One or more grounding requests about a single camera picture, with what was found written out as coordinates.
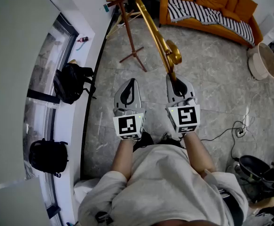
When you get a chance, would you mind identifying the small flat orange pillow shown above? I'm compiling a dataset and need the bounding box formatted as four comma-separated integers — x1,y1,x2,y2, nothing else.
220,8,241,22

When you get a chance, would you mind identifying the black floor cable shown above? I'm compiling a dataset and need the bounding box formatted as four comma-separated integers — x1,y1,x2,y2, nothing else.
201,120,248,160

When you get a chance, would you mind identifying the narrow orange sofa cushion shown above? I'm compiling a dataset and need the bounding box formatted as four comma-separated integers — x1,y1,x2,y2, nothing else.
226,0,239,12

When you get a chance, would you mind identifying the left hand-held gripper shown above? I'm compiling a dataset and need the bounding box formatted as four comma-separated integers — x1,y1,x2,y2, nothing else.
112,78,146,140

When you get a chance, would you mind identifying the white power strip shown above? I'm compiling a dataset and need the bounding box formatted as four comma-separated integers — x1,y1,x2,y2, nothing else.
235,125,247,138

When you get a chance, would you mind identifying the orange sofa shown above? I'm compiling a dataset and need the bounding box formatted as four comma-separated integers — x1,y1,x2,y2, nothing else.
159,0,264,48

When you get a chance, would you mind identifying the black window frame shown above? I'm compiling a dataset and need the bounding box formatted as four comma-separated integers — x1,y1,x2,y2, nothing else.
26,13,80,226

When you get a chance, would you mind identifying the black backpack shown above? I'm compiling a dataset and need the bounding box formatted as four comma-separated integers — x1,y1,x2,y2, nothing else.
53,62,97,105
28,137,69,178

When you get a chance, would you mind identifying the gold metal hanger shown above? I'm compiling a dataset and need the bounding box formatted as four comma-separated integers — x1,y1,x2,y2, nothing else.
134,0,183,82

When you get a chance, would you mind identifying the light wooden hanger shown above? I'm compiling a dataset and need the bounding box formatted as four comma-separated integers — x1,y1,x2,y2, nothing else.
105,10,142,40

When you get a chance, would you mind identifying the black white striped blanket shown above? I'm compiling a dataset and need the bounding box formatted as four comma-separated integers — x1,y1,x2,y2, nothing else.
167,0,255,46

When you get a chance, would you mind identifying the person's grey shirt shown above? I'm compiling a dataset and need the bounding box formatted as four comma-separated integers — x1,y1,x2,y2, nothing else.
77,145,249,226

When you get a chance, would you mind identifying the beige round basket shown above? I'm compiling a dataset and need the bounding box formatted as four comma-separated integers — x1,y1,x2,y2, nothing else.
247,42,274,81

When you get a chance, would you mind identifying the black chair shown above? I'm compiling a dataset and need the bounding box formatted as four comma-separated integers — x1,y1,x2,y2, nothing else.
239,154,274,204

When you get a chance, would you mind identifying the person's left forearm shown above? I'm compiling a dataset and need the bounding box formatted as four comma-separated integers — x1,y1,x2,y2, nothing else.
110,137,137,181

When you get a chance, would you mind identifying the person's dark shoe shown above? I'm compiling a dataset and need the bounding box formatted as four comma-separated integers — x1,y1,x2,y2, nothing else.
133,132,154,152
161,132,186,148

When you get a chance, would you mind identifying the brown wooden coat rack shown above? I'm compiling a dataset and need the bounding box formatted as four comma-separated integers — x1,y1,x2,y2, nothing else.
105,0,148,73

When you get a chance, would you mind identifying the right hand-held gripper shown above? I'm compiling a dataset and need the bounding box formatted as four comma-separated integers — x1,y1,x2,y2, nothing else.
165,73,201,134

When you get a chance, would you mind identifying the person's right forearm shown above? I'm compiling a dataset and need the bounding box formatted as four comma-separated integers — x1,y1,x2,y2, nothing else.
182,132,217,175

